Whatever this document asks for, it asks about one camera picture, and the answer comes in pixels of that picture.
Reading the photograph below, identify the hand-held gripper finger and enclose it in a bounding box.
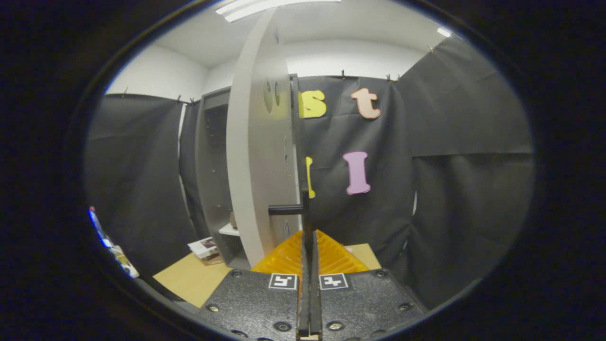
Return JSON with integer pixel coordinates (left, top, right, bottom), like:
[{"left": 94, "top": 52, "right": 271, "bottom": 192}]
[
  {"left": 311, "top": 230, "right": 427, "bottom": 341},
  {"left": 196, "top": 231, "right": 311, "bottom": 341}
]

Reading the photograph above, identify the black door handle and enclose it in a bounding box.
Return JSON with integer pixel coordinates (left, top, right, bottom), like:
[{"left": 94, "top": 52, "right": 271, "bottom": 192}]
[{"left": 268, "top": 189, "right": 313, "bottom": 233}]

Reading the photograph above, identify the grey shoe cabinet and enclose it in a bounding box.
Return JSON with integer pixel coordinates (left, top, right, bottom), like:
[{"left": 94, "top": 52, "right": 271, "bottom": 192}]
[{"left": 195, "top": 73, "right": 311, "bottom": 270}]

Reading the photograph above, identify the light grey shoe cabinet door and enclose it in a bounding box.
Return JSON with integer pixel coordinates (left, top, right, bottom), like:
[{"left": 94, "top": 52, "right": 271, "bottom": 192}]
[{"left": 226, "top": 7, "right": 304, "bottom": 269}]

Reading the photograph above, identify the white book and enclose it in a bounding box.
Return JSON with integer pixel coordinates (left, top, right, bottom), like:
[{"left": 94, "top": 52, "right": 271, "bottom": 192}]
[{"left": 188, "top": 237, "right": 219, "bottom": 259}]

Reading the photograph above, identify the blue white printed object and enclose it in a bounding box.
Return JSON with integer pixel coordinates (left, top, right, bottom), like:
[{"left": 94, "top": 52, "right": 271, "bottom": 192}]
[{"left": 89, "top": 206, "right": 140, "bottom": 278}]

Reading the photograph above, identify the black backdrop cloth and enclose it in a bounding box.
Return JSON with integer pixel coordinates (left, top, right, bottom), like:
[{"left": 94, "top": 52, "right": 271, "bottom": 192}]
[{"left": 85, "top": 36, "right": 535, "bottom": 311}]

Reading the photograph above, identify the long ceiling light panel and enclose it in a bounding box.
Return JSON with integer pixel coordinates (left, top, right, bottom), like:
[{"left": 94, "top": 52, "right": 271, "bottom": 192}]
[{"left": 215, "top": 0, "right": 341, "bottom": 23}]

